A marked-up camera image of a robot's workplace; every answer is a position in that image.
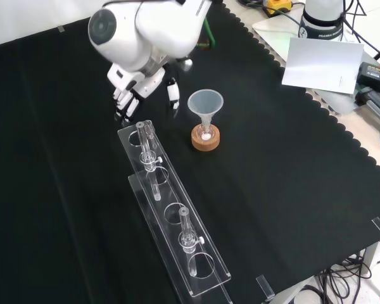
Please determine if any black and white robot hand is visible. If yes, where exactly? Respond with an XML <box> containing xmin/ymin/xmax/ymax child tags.
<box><xmin>106</xmin><ymin>59</ymin><xmax>181</xmax><ymax>124</ymax></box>

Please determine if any clear plastic funnel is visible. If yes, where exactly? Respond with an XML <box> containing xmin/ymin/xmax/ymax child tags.
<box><xmin>187</xmin><ymin>89</ymin><xmax>224</xmax><ymax>134</ymax></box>

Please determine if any clear acrylic funnel stand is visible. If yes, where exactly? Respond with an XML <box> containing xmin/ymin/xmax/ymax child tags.
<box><xmin>117</xmin><ymin>119</ymin><xmax>232</xmax><ymax>304</ymax></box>

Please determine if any small round-bottom glass flask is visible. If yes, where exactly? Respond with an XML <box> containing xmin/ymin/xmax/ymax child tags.
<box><xmin>198</xmin><ymin>122</ymin><xmax>213</xmax><ymax>142</ymax></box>

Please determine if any black bench cloth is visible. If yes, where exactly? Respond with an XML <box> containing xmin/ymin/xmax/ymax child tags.
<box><xmin>0</xmin><ymin>3</ymin><xmax>380</xmax><ymax>304</ymax></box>

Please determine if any yellow stop button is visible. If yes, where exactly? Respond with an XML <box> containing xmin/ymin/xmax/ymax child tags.
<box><xmin>262</xmin><ymin>0</ymin><xmax>293</xmax><ymax>17</ymax></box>

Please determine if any pale board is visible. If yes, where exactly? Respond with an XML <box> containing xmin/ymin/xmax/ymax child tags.
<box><xmin>281</xmin><ymin>37</ymin><xmax>365</xmax><ymax>95</ymax></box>

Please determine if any black power adapter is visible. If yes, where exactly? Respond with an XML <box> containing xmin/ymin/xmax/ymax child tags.
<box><xmin>357</xmin><ymin>61</ymin><xmax>380</xmax><ymax>95</ymax></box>

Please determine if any green cable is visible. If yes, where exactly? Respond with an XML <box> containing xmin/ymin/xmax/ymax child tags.
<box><xmin>196</xmin><ymin>17</ymin><xmax>217</xmax><ymax>51</ymax></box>

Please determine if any cork ring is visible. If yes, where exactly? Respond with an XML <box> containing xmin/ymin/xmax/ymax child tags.
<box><xmin>191</xmin><ymin>125</ymin><xmax>220</xmax><ymax>152</ymax></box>

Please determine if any grey metal base plate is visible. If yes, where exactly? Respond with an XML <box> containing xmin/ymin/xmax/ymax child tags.
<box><xmin>251</xmin><ymin>14</ymin><xmax>367</xmax><ymax>117</ymax></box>

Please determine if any black handle tool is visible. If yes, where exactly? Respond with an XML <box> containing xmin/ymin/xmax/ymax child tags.
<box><xmin>355</xmin><ymin>87</ymin><xmax>380</xmax><ymax>124</ymax></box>

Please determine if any black cable bundle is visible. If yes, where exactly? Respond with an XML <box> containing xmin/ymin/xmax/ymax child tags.
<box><xmin>303</xmin><ymin>246</ymin><xmax>380</xmax><ymax>304</ymax></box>

